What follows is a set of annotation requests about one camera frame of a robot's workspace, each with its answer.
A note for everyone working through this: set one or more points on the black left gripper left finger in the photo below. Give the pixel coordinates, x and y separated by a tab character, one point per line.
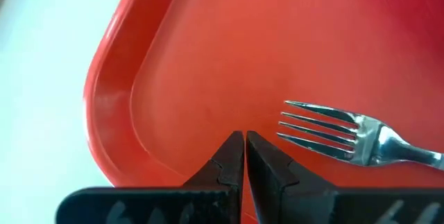
156	206

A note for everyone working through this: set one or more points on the red plastic tray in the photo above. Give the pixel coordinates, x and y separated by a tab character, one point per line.
243	43

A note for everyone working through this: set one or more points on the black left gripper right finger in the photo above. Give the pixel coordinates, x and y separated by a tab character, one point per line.
312	206

